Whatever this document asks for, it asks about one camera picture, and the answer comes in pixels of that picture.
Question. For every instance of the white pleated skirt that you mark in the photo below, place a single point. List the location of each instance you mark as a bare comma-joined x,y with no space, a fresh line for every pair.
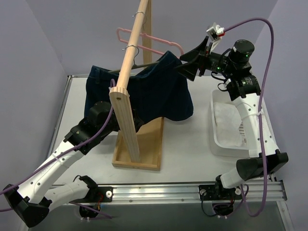
228,122

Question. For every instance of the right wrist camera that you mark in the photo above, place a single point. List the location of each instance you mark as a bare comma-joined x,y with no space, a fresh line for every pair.
215,32

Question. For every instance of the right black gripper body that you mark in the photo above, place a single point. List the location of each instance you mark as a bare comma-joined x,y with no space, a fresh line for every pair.
202,62

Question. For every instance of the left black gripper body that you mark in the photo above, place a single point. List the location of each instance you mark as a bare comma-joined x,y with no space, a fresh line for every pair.
135,121

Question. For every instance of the dark hanger with metal hook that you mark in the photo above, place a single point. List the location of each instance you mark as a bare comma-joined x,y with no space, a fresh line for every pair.
134,65

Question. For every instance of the aluminium mounting rail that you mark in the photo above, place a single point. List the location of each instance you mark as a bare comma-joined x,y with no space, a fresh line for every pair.
124,194

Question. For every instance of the wooden clothes rack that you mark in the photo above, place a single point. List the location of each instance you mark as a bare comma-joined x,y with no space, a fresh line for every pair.
142,149

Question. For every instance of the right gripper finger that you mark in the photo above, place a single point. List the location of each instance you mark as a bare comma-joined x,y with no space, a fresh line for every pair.
187,57
188,70

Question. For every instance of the white plastic basket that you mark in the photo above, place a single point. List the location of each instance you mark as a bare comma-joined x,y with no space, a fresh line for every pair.
249,128

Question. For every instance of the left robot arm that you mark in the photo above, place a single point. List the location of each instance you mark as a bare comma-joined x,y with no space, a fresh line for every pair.
33,198

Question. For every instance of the dark blue denim garment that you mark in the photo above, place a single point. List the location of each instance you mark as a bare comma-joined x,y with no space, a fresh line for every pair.
157,91

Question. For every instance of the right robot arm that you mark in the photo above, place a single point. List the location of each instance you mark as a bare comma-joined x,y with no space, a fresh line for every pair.
245,94

